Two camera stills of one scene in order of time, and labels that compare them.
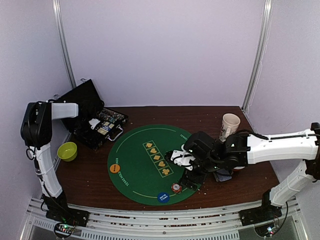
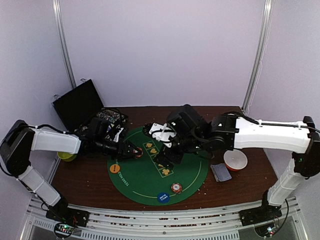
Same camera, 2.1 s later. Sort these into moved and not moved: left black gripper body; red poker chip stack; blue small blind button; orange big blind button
Moved: left black gripper body
Not moved: orange big blind button; blue small blind button; red poker chip stack
